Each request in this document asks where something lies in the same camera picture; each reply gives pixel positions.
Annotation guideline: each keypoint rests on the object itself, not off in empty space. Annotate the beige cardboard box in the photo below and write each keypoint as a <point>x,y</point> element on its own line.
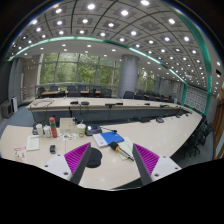
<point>67,125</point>

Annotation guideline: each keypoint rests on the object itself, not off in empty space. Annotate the white plastic bottle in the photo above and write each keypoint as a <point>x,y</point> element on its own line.
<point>47,131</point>

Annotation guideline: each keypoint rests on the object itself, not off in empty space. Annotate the grey round pillar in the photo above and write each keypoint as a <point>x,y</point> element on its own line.
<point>128,74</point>

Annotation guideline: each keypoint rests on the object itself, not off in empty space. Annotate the white green paper cup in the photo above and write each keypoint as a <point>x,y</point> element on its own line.
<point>81,129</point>

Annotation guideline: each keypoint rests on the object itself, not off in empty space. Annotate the red white leaflet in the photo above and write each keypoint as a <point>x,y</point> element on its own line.
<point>20,154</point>

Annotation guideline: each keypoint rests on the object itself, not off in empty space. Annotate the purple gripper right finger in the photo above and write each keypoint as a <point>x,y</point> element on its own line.
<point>151,166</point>

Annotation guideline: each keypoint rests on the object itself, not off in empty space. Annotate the white paper sheet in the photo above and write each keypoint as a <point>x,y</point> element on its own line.
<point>32,143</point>

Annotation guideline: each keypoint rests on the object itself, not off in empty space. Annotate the long rear conference desk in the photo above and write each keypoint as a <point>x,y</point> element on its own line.
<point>103,110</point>

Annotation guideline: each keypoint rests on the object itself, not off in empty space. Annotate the black desk phone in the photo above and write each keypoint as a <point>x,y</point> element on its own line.
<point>91,130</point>

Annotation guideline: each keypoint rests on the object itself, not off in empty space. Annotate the black round mouse pad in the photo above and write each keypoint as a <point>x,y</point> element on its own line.
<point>94,159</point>

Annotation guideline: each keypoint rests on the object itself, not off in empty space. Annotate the black computer mouse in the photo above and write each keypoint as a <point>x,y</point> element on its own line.
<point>52,149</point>

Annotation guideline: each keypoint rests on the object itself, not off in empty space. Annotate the blue notebook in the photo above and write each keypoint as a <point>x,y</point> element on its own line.
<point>109,137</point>

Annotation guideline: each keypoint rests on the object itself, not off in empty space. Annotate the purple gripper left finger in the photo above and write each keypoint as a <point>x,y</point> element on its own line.
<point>71,165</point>

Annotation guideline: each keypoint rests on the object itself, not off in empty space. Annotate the orange red bottle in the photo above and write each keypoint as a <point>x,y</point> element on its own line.
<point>53,127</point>

